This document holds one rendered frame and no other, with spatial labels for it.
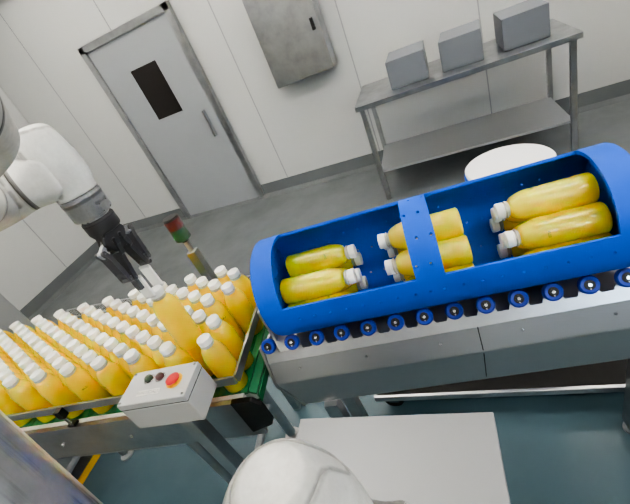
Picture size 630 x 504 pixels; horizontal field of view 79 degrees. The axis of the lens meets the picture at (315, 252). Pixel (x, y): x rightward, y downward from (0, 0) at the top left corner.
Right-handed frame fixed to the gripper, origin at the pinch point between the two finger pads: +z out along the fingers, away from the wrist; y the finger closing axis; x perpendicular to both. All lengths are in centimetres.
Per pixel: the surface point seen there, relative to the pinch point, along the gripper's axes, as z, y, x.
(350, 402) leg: 86, 18, -25
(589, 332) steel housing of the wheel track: 45, 0, -99
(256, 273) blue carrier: 8.8, 4.9, -25.7
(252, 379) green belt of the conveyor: 39.4, -2.9, -11.2
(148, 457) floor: 130, 28, 111
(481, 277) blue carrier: 21, 0, -78
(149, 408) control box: 22.1, -21.1, 3.5
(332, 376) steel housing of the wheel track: 46, -1, -34
